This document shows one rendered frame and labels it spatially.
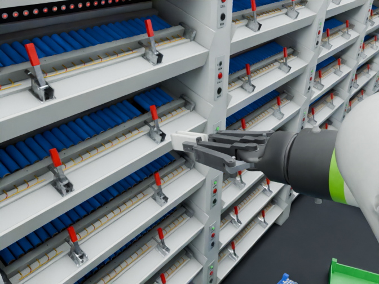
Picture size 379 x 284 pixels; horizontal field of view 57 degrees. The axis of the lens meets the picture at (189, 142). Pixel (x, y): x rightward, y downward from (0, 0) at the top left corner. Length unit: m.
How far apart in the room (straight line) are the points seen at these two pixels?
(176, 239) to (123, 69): 0.61
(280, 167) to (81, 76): 0.41
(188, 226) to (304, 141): 0.78
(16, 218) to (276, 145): 0.47
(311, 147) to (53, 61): 0.47
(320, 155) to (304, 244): 1.51
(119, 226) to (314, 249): 1.23
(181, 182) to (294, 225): 1.10
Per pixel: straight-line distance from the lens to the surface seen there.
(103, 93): 0.70
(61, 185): 0.72
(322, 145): 0.46
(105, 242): 0.90
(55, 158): 0.71
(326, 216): 2.15
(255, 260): 1.82
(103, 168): 0.79
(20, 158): 0.77
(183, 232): 1.18
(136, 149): 0.84
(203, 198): 1.15
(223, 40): 0.97
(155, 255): 1.11
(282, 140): 0.49
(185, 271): 1.33
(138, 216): 0.95
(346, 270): 1.86
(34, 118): 0.64
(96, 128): 0.85
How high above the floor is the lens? 1.33
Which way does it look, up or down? 29 degrees down
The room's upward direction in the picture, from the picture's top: straight up
